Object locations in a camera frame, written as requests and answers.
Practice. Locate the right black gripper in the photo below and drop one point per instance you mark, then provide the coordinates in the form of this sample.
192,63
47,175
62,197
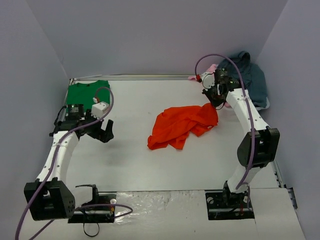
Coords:
215,96

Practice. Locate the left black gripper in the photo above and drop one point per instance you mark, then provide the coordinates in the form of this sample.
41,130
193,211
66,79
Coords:
96,129

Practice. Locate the orange t-shirt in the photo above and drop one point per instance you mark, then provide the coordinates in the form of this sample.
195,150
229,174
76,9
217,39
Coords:
173,125

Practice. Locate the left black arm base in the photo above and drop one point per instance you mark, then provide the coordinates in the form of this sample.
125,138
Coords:
97,214

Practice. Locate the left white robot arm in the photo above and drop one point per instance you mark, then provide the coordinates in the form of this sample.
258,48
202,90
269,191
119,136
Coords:
48,197

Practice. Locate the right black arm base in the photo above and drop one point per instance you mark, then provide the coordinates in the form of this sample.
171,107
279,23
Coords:
240,208

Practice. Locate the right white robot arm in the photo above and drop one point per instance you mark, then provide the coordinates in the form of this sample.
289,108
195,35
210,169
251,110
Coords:
260,142

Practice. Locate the pink t-shirt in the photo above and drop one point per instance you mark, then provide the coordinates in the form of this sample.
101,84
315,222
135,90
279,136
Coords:
210,70

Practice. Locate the blue-grey t-shirt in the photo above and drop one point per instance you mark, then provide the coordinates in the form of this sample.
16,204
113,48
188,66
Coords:
253,77

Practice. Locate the green folded t-shirt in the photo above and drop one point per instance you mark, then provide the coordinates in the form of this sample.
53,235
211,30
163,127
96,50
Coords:
83,93

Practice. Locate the white plastic basket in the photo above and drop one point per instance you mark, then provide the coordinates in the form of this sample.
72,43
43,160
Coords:
262,106

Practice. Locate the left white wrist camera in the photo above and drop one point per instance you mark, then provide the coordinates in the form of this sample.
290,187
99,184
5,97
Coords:
99,108

